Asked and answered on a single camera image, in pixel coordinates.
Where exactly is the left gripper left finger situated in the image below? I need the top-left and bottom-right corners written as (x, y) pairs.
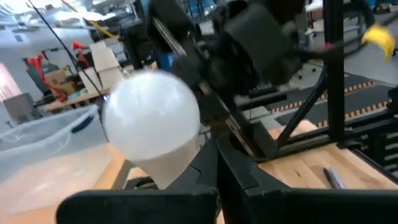
top-left (55, 136), bottom-right (220, 224)

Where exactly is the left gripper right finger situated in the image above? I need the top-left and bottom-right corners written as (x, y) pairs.
top-left (217, 138), bottom-right (398, 224)

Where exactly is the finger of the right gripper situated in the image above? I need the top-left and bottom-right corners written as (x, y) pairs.
top-left (172, 55), bottom-right (206, 91)
top-left (198, 91), bottom-right (233, 138)

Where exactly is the white lightbulb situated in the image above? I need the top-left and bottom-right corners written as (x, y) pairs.
top-left (101, 70), bottom-right (201, 190)

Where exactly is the dark slim pen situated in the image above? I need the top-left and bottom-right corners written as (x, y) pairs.
top-left (322, 167), bottom-right (346, 190)

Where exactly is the pale cardboard box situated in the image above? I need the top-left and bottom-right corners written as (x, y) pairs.
top-left (77, 67), bottom-right (125, 94)
top-left (89, 40), bottom-right (121, 73)

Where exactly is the clear plastic storage bin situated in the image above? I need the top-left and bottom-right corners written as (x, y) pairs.
top-left (0, 104), bottom-right (109, 184)

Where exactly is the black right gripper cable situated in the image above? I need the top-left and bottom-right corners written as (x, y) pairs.
top-left (295, 18), bottom-right (398, 63)

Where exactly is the black aluminium frame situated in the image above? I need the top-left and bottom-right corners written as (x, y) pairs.
top-left (257, 0), bottom-right (398, 184)

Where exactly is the yellow cable tag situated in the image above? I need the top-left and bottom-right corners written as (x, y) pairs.
top-left (360, 24), bottom-right (396, 63)

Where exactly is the thin black taut cable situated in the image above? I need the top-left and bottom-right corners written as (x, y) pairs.
top-left (26, 0), bottom-right (106, 97)

